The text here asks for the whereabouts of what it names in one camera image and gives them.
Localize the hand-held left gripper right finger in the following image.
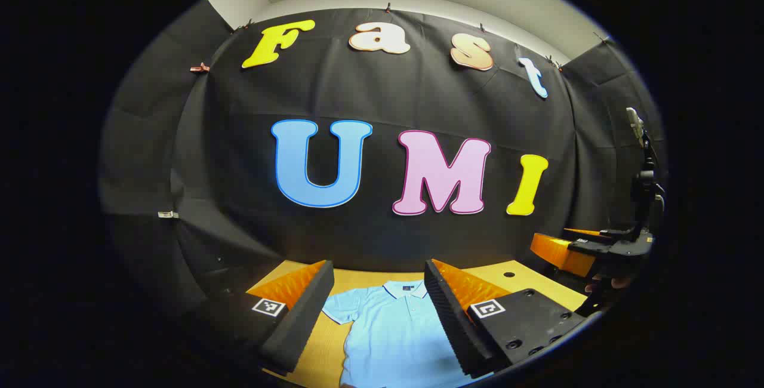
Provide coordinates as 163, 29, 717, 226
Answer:
424, 258, 589, 380

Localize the light blue T-shirt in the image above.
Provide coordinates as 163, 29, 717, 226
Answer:
322, 279, 493, 388

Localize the black backdrop cloth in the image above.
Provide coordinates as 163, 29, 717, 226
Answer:
98, 0, 666, 317

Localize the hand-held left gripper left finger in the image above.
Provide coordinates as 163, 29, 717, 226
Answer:
173, 260, 335, 377

